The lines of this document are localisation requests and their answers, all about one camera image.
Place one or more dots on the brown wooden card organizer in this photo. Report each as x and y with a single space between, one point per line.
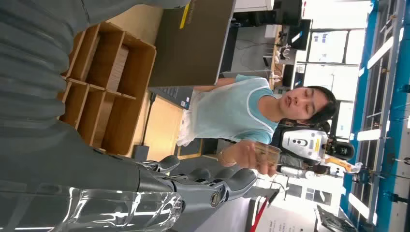
134 70

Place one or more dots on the small black USB box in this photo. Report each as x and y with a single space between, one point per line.
140 153

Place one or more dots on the person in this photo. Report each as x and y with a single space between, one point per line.
230 112

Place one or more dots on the black monitor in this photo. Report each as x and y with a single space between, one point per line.
299 35

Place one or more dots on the grey laptop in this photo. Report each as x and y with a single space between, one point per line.
192 48

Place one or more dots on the blue metal frame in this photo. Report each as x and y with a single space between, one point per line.
390 128

